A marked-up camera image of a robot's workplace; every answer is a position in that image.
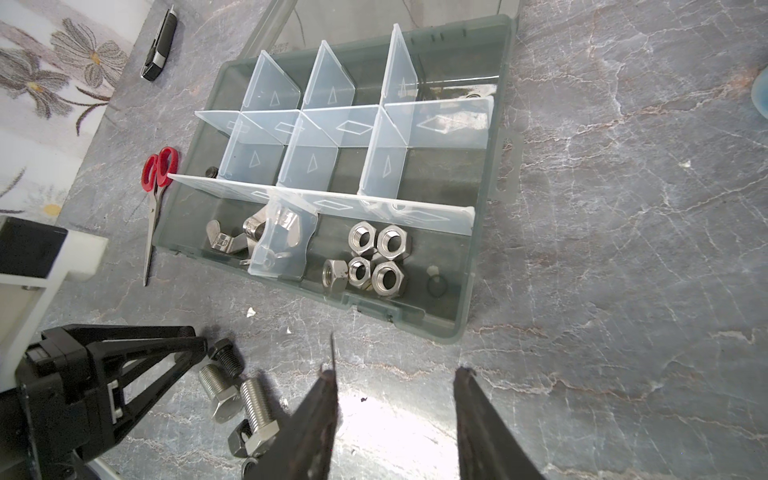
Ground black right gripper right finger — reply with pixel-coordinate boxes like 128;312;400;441
453;367;544;479

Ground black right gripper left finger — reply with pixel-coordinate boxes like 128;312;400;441
245;369;339;479

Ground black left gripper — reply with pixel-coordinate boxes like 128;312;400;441
1;324;207;479

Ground steel wing nut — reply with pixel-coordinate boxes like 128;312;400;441
276;207;301;248
242;206;268;243
205;220;248;254

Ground steel hex nut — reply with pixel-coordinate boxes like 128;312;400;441
371;261;406;298
377;225;411;261
348;256;373;291
322;259;349;295
347;221;377;256

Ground steel bolt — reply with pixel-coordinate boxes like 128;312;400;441
228;378;280;458
198;363;243;424

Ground black hex bolt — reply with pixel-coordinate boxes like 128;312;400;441
208;338;244;378

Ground grey plastic organizer box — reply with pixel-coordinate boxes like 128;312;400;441
154;1;522;343

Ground blue tape roll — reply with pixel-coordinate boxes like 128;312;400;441
751;67;768;118

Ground red handled scissors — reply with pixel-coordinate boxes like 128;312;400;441
140;146;180;286

